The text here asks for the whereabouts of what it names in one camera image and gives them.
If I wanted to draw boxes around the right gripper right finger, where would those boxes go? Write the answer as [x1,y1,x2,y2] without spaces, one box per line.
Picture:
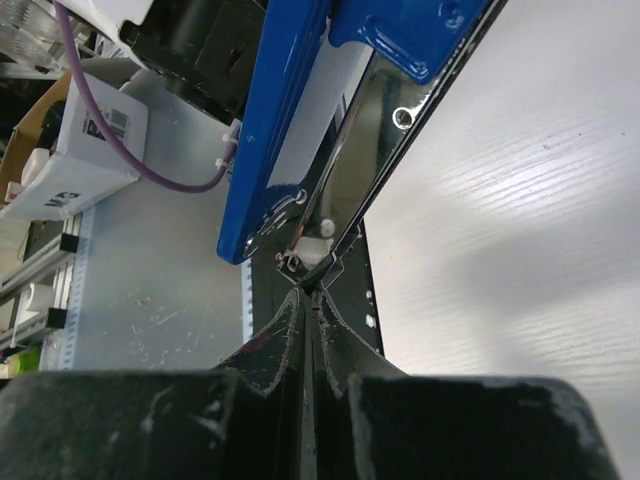
[310,306,619,479]

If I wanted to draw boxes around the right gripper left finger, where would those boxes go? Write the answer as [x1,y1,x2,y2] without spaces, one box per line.
[1,289,305,479]

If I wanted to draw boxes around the blue stapler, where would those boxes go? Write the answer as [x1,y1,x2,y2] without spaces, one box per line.
[217,1,504,287]

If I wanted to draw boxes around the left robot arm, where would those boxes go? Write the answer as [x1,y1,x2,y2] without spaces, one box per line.
[61,0,268,125]

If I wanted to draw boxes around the white cardboard box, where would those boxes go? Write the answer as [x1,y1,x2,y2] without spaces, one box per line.
[1,73,140,221]

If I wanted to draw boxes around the white cable duct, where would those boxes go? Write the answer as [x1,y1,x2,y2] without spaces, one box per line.
[60,206,96,371]

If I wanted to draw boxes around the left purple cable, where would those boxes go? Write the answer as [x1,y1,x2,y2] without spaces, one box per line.
[53,0,236,192]

